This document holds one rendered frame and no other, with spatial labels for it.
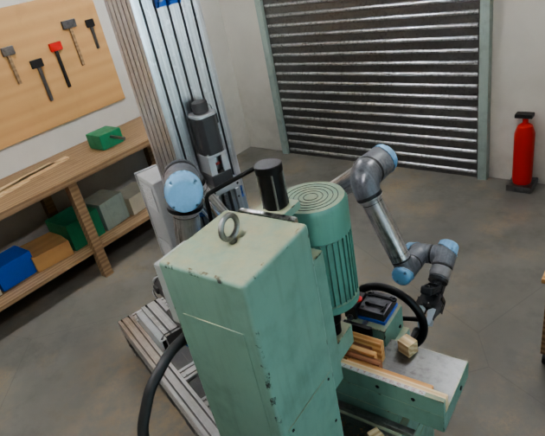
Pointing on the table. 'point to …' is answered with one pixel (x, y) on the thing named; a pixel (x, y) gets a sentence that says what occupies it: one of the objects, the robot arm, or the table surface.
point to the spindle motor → (330, 238)
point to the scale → (383, 379)
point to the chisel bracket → (344, 338)
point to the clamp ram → (362, 328)
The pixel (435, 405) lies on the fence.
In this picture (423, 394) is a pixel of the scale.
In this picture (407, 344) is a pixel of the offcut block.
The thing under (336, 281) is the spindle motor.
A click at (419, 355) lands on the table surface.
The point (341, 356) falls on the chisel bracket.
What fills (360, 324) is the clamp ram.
